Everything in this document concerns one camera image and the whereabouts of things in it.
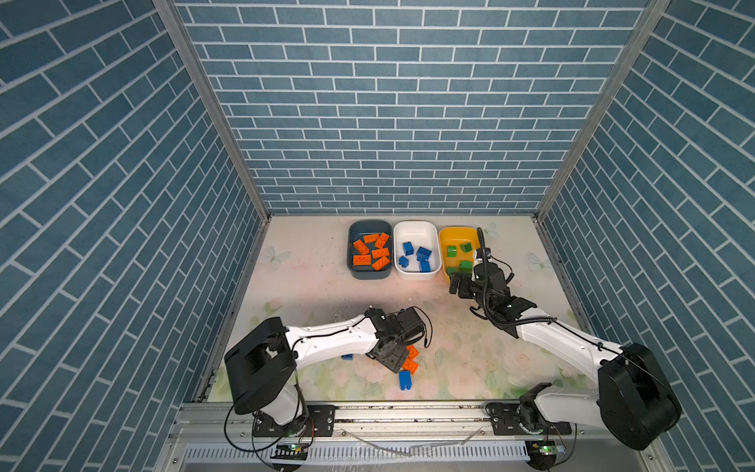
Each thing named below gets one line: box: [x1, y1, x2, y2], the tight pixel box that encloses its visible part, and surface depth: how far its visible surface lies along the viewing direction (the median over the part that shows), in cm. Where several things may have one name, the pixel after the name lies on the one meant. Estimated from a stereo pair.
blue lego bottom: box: [399, 369, 412, 391], surface depth 80 cm
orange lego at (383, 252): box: [370, 247, 391, 259], surface depth 110 cm
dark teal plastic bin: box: [346, 219, 395, 281], surface depth 110 cm
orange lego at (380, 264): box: [371, 255, 391, 272], surface depth 107 cm
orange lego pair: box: [352, 254, 372, 266], surface depth 107 cm
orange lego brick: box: [352, 239, 370, 256], surface depth 110 cm
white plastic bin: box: [393, 220, 442, 281], surface depth 107 cm
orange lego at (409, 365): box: [402, 357, 419, 375], surface depth 84 cm
